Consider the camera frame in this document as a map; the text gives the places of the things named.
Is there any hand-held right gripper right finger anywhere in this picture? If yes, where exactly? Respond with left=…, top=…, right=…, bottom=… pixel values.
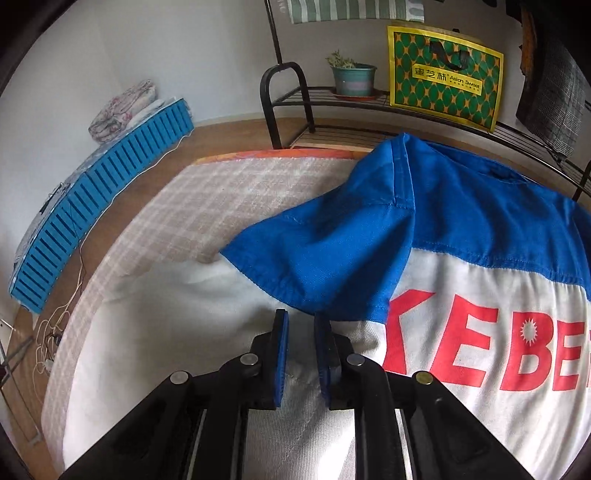
left=314, top=311, right=536, bottom=480

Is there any brown hanging garment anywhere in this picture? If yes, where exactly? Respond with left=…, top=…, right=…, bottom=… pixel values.
left=517, top=4, right=539, bottom=77

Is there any green striped wall hanging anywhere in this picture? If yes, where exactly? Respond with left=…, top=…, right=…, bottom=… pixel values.
left=286, top=0, right=426, bottom=24

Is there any yellow and green bag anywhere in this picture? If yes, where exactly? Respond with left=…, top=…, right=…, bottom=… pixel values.
left=387, top=21, right=505, bottom=132

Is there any grey plaid coat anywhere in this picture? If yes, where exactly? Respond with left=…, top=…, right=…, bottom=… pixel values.
left=515, top=39, right=587, bottom=155

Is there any blue slatted panel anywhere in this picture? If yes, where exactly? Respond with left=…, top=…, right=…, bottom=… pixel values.
left=9, top=98, right=194, bottom=315

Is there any plaid blanket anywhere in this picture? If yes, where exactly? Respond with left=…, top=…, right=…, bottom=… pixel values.
left=41, top=148, right=377, bottom=462

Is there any folded floral bedding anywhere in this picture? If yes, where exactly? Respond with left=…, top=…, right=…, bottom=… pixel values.
left=89, top=79, right=164, bottom=141

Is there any potted plant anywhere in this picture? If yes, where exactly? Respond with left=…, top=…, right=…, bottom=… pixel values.
left=325, top=50, right=378, bottom=100

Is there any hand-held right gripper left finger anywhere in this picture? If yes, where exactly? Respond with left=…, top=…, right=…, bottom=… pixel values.
left=60, top=308, right=289, bottom=480

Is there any blue and white jacket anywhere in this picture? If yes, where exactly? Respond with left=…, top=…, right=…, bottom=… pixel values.
left=62, top=133, right=591, bottom=480

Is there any white cable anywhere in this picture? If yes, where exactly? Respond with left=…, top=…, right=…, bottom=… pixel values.
left=34, top=198, right=88, bottom=370

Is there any grey metal frame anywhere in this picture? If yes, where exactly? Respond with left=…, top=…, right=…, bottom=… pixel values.
left=0, top=318, right=44, bottom=446

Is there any black metal clothes rack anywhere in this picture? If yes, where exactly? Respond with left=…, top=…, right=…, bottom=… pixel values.
left=260, top=0, right=591, bottom=204

